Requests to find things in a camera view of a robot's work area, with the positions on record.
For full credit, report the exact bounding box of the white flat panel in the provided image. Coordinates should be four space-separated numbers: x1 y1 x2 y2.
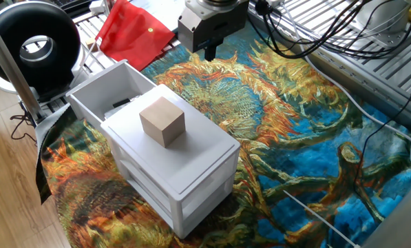
129 0 189 28

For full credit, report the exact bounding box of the red fabric pouch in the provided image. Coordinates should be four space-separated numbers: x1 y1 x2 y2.
95 0 176 72

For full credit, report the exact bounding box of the black tangled floor cable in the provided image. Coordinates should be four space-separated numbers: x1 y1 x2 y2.
9 103 38 143

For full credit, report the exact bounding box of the small black object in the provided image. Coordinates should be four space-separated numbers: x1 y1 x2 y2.
112 98 132 109

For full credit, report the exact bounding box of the black keyboard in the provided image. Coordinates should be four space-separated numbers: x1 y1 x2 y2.
50 0 93 12

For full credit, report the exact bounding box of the small wooden block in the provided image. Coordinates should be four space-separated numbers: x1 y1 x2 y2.
85 37 99 52

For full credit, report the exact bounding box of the black ring shaped device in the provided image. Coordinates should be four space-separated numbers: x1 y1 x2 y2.
0 1 92 103

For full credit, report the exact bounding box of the large wooden cube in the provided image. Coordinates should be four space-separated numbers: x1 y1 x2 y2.
138 96 187 149

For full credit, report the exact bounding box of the white power adapter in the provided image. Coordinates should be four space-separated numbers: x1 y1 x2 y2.
87 0 107 15

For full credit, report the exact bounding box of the white cable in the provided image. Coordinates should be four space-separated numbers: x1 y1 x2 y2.
280 3 411 142

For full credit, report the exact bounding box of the aluminium frame post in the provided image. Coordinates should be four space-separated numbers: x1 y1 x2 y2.
0 13 44 123

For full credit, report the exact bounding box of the sunflower painting cloth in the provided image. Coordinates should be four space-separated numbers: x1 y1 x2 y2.
34 19 411 248

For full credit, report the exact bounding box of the black cable with black plug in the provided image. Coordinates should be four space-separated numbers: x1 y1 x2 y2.
248 0 411 60

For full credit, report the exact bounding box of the white drawer with white knob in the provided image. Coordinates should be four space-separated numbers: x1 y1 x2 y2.
65 59 158 132

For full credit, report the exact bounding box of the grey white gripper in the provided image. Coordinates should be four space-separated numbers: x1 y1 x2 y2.
177 0 250 62

